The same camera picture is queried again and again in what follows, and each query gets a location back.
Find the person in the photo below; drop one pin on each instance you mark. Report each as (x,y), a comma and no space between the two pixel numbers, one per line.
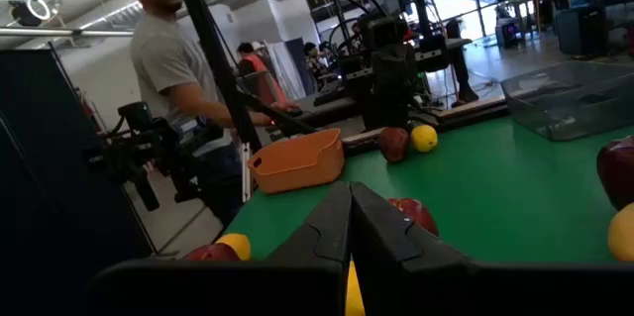
(314,61)
(168,68)
(255,66)

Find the black partition panel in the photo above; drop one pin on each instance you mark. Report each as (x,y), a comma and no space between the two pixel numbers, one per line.
(49,157)

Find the black cabinet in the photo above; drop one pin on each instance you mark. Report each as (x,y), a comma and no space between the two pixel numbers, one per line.
(579,31)

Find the orange plastic basket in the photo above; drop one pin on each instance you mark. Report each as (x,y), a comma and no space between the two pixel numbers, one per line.
(297,167)

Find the dark red apple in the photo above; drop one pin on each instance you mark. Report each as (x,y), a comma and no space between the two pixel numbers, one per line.
(210,254)
(393,145)
(619,172)

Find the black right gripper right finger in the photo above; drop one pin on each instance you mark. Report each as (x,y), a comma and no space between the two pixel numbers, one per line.
(446,286)

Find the metal ceiling pipe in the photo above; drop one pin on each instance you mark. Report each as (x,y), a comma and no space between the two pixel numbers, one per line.
(49,32)

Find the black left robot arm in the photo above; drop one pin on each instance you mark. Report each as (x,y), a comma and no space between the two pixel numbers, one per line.
(391,83)

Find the black background robot stand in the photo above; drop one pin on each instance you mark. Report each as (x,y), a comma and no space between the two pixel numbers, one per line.
(426,53)

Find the red yellow apple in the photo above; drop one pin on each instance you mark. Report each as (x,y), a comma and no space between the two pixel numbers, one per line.
(421,214)

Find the yellow lemon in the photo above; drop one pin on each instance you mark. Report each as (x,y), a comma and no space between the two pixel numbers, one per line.
(424,138)
(624,234)
(354,296)
(240,244)

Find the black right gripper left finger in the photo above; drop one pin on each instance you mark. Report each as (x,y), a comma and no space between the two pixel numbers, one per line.
(277,286)

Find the clear plastic bin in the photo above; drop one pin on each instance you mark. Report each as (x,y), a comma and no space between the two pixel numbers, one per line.
(569,108)

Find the black frame post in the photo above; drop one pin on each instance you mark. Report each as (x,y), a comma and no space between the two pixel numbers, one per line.
(213,48)

